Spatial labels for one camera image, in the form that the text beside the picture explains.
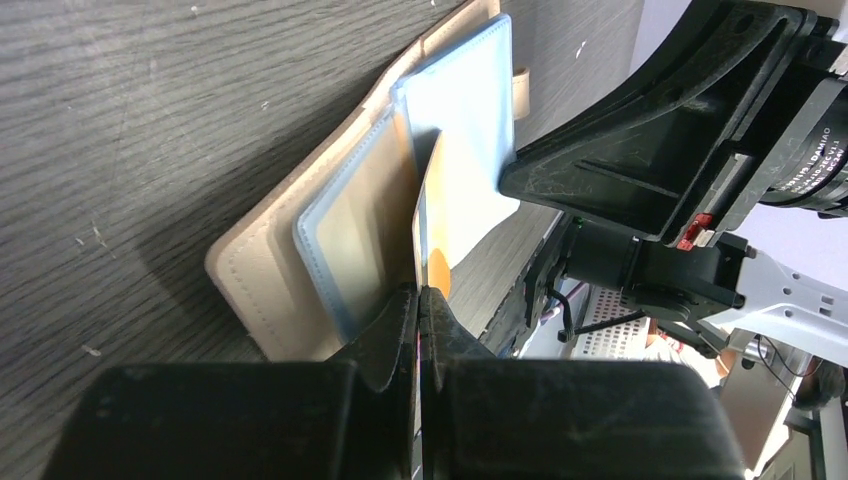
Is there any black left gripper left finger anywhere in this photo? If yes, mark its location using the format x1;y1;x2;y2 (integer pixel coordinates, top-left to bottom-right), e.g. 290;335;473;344
44;284;418;479

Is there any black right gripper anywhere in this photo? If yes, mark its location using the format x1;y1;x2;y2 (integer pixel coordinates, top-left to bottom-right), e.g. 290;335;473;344
499;1;847;250

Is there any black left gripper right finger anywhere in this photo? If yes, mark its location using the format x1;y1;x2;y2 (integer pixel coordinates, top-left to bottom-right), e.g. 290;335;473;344
419;287;745;479

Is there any beige leather card holder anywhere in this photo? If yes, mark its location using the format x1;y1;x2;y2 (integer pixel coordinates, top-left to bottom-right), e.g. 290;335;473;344
205;1;529;361

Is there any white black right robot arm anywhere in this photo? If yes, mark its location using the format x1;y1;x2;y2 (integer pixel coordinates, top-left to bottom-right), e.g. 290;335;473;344
498;1;847;365

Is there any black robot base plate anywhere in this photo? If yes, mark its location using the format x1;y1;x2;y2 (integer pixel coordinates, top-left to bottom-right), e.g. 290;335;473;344
479;210;569;358

